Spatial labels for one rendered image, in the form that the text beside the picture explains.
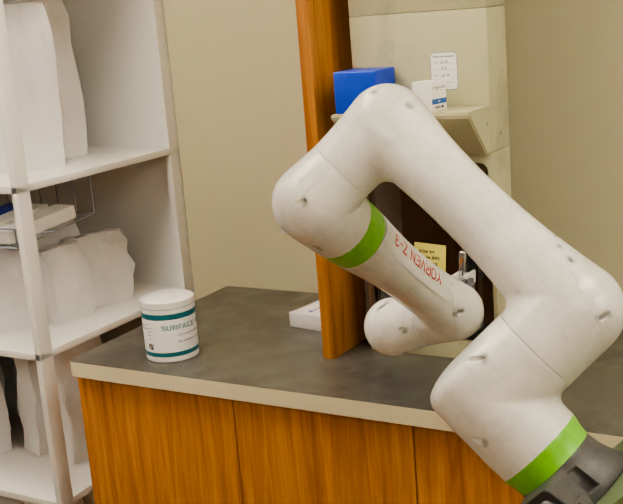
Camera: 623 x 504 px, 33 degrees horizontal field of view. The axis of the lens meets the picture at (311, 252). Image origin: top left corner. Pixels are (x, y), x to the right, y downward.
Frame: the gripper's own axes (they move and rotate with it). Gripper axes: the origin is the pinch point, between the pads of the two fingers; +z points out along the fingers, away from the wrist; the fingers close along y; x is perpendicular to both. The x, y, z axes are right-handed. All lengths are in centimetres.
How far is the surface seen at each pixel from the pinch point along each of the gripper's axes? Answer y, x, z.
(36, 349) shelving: 110, 28, -18
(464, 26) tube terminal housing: 3, -53, 5
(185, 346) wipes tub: 64, 21, -15
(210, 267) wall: 102, 23, 49
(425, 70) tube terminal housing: 11.6, -43.8, 5.3
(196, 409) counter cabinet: 57, 33, -22
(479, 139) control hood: -3.3, -30.7, -0.7
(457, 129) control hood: 0.5, -32.9, -3.4
